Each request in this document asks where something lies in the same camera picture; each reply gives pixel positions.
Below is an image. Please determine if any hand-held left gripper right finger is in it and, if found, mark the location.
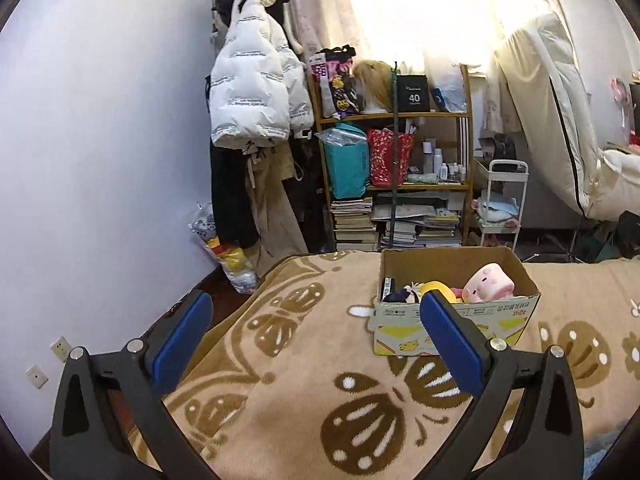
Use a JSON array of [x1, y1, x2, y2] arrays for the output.
[[417, 290, 586, 480]]

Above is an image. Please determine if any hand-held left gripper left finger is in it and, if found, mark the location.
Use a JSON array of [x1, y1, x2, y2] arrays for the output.
[[49, 290, 218, 480]]

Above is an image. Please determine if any cardboard box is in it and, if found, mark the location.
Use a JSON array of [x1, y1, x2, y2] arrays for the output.
[[367, 246, 542, 357]]

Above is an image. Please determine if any yellow plush toy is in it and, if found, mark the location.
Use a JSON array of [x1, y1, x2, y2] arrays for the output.
[[420, 281, 458, 306]]

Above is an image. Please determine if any pink pig plush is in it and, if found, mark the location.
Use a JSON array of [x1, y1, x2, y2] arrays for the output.
[[461, 262, 516, 303]]

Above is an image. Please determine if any purple-haired plush doll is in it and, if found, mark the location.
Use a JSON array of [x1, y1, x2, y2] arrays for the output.
[[384, 282, 423, 305]]

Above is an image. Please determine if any plastic bag of toys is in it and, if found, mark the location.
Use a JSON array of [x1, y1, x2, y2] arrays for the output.
[[189, 202, 261, 295]]

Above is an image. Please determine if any beige patterned blanket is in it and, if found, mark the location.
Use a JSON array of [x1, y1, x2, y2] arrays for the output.
[[127, 250, 640, 480]]

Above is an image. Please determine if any blue white cloth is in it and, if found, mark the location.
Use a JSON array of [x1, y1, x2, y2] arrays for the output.
[[472, 199, 520, 223]]

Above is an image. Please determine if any green pole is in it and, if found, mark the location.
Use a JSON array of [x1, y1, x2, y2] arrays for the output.
[[390, 60, 401, 251]]

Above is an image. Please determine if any stack of books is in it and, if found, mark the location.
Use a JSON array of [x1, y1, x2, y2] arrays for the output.
[[330, 195, 463, 252]]

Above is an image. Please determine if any beige garment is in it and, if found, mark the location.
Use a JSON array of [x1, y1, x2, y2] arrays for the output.
[[245, 140, 311, 276]]

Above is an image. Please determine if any group of cosmetic bottles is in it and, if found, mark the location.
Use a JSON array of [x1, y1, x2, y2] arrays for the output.
[[422, 140, 468, 182]]

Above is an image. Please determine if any light blue cloth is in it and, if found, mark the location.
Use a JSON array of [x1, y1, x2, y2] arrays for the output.
[[585, 420, 633, 480]]

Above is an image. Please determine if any white rolling cart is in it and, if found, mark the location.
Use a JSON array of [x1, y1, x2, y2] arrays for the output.
[[472, 159, 530, 248]]

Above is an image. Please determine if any red patterned bag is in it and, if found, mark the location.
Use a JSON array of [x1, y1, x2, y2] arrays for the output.
[[366, 128, 417, 188]]

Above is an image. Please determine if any teal bag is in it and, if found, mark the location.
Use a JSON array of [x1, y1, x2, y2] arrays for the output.
[[316, 122, 371, 200]]

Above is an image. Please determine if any dark bag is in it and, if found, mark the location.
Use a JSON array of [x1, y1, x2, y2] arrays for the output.
[[492, 135, 518, 162]]

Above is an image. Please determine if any wooden shelf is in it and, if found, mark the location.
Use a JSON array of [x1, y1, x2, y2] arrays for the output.
[[306, 62, 473, 251]]

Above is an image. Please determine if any black printed box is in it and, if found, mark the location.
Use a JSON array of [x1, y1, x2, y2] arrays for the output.
[[397, 75, 431, 112]]

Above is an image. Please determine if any white padded chair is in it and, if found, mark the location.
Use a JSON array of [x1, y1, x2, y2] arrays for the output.
[[495, 10, 640, 263]]

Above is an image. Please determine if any clear plastic bag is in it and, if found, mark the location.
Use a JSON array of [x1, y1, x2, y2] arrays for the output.
[[431, 62, 468, 113]]

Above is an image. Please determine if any white puffer jacket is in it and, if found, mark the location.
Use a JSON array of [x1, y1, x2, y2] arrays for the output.
[[208, 0, 313, 148]]

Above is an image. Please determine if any blond wig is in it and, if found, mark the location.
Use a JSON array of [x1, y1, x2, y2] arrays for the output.
[[352, 59, 396, 113]]

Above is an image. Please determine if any printed tote bag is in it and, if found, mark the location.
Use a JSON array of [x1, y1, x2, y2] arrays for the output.
[[310, 45, 361, 118]]

